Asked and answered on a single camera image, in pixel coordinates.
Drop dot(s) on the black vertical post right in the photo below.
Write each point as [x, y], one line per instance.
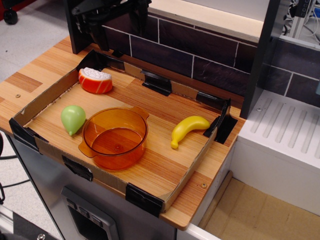
[270, 34]

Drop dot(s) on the orange transparent plastic pot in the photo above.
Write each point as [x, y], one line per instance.
[115, 138]

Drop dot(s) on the grey toy oven front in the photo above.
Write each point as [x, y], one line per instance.
[84, 210]

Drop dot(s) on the black caster wheel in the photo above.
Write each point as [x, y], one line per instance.
[10, 17]

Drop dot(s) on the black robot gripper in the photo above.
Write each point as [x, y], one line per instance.
[91, 14]

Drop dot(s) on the salmon sushi toy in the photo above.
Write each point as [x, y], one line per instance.
[94, 81]

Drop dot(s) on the yellow toy banana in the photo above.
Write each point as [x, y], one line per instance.
[187, 125]

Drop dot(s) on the cardboard fence with black tape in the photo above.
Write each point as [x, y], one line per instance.
[156, 180]

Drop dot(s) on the green toy pear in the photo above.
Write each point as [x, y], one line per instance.
[73, 117]

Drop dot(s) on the white toy sink drainboard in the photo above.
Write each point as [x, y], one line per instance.
[278, 151]

